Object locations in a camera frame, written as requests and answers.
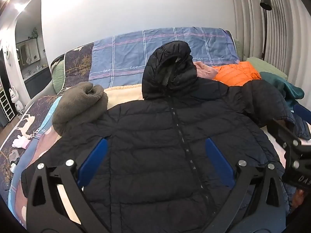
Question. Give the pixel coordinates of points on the cream bear printed blanket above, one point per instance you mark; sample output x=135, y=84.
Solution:
x=124, y=95

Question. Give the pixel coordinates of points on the dark grey cabinet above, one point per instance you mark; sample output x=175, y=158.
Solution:
x=38, y=82

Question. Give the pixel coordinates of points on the white bear wall ornament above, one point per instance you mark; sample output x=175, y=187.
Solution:
x=7, y=54

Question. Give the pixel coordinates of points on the person's right hand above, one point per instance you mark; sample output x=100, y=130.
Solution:
x=299, y=197

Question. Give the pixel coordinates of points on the grey-brown fleece garment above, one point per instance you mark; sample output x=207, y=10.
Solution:
x=77, y=106

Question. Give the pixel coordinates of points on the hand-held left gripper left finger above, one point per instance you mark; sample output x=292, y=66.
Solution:
x=94, y=160

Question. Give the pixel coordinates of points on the pale grey curtain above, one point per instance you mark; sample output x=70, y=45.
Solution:
x=286, y=29

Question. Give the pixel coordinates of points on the dark teal garment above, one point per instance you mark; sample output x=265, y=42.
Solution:
x=284, y=85

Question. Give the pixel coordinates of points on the white cat figurine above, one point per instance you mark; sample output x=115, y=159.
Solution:
x=13, y=94

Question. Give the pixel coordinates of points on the white ladder rack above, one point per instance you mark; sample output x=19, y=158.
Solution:
x=6, y=106

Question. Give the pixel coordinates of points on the orange puffer jacket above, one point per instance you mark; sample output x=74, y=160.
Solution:
x=235, y=74

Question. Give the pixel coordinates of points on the green pillow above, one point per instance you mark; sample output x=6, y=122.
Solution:
x=262, y=64

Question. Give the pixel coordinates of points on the white and pink socks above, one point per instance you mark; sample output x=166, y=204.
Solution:
x=21, y=142

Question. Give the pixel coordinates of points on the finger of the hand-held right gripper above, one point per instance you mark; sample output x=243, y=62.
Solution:
x=302, y=112
x=281, y=132

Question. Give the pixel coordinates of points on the blue plaid sheet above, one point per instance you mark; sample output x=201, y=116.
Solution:
x=126, y=53

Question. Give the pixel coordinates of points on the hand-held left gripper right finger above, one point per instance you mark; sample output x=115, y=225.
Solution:
x=218, y=160

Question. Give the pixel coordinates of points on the black floor lamp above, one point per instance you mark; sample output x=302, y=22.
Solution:
x=265, y=2

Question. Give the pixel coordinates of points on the black puffer jacket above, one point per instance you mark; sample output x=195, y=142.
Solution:
x=150, y=126

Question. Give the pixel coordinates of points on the potted green plant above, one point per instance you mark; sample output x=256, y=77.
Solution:
x=33, y=32

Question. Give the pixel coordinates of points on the dark floral printed quilt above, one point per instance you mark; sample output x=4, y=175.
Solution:
x=77, y=63

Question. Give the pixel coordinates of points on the pink puffer jacket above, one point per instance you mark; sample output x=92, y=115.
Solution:
x=205, y=70

